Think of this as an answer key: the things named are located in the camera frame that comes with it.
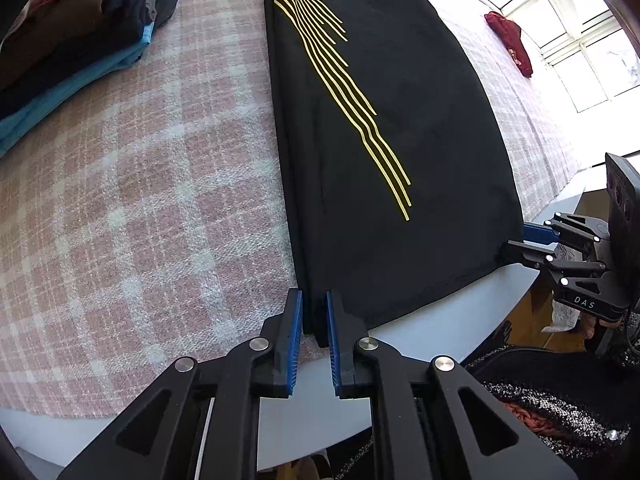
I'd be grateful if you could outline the pink plaid blanket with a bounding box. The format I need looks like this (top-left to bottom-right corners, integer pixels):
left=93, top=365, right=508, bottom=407
left=0, top=0, right=584, bottom=421

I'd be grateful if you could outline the pile of folded clothes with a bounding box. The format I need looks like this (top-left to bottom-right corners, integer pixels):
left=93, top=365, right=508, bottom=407
left=0, top=0, right=173, bottom=157

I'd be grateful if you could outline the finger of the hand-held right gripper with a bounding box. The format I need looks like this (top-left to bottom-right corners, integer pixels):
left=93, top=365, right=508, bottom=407
left=498, top=240, right=607, bottom=289
left=522, top=212, right=609, bottom=257

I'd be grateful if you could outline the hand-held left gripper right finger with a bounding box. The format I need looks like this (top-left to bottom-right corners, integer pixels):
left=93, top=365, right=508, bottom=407
left=325, top=288, right=577, bottom=480

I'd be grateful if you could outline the dark navy folded garment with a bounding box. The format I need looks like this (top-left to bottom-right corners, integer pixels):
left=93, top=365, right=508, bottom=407
left=101, top=0, right=182, bottom=43

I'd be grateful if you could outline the window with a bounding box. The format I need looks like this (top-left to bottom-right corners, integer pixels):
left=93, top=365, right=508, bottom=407
left=390, top=0, right=640, bottom=117

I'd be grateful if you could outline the white lace cloth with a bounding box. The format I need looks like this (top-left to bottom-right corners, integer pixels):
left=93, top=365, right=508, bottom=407
left=542, top=302, right=583, bottom=335

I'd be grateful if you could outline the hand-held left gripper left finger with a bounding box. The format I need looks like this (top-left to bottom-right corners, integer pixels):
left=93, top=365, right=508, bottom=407
left=57, top=287, right=304, bottom=480

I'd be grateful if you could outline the person's black tweed clothing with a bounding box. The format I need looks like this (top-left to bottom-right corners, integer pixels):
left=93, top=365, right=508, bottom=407
left=327, top=310, right=640, bottom=480

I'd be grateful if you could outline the brown folded garment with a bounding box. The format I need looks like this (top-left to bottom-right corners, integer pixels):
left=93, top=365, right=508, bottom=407
left=0, top=0, right=132, bottom=93

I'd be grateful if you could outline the red garment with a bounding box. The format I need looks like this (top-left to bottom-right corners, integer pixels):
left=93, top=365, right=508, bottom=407
left=483, top=11, right=535, bottom=79

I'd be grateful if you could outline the black garment with yellow lines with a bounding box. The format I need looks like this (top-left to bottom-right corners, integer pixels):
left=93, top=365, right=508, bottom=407
left=263, top=0, right=525, bottom=337

